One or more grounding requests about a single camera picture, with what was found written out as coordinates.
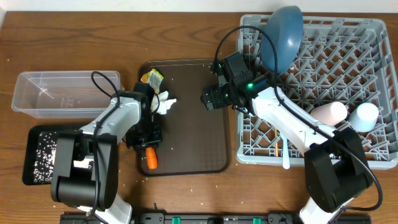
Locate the green snack wrapper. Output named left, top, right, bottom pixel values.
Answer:
left=140, top=68, right=164, bottom=94

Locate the pink cup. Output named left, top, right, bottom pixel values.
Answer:
left=310, top=101, right=348, bottom=126

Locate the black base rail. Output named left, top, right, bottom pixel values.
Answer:
left=59, top=213, right=372, bottom=224

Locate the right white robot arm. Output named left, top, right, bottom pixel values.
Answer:
left=201, top=52, right=382, bottom=223

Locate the light blue plastic knife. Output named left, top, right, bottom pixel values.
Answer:
left=280, top=133, right=290, bottom=169

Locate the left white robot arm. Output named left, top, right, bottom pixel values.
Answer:
left=51, top=83, right=162, bottom=223

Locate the clear plastic bin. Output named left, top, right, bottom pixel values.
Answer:
left=11, top=70, right=122, bottom=119

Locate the cooked white rice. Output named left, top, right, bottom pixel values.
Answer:
left=33, top=131, right=58, bottom=185

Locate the orange carrot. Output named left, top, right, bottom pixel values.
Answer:
left=146, top=147, right=158, bottom=169

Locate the light blue cup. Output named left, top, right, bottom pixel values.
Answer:
left=349, top=103, right=379, bottom=133

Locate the dark blue plate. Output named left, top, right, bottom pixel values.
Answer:
left=263, top=6, right=303, bottom=74

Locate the brown serving tray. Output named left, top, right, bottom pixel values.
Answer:
left=137, top=59, right=231, bottom=177

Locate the white tissue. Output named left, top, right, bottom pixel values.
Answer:
left=151, top=91, right=177, bottom=115

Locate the wooden chopstick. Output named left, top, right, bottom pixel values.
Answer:
left=274, top=128, right=279, bottom=157

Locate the black waste bin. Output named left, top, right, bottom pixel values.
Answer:
left=22, top=124, right=81, bottom=185

